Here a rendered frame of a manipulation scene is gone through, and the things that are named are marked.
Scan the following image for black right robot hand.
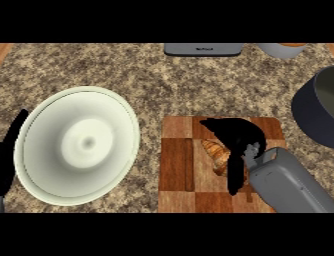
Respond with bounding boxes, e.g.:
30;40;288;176
198;117;269;197

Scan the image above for golden brown croissant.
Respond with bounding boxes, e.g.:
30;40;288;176
200;138;250;184

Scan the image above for checkered wooden cutting board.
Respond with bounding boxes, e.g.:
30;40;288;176
157;115;288;214

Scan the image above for dark grey pot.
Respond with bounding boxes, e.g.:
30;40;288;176
291;64;334;150

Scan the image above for white round plate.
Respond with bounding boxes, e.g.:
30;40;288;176
14;85;142;207

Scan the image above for grey appliance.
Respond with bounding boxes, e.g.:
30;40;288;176
163;43;246;57

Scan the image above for pale grey canister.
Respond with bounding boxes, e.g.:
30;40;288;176
257;43;309;60

